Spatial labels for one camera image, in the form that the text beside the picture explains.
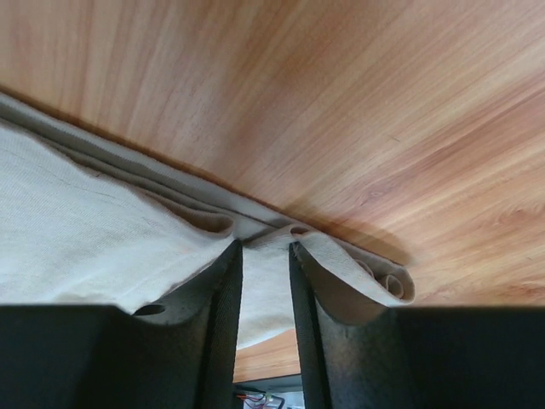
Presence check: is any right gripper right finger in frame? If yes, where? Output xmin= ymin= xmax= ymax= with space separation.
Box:
xmin=290 ymin=245 xmax=544 ymax=408

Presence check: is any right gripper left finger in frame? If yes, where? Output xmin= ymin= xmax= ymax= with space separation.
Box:
xmin=1 ymin=242 xmax=243 ymax=408

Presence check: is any beige t shirt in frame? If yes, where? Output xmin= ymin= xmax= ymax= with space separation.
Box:
xmin=1 ymin=95 xmax=416 ymax=349

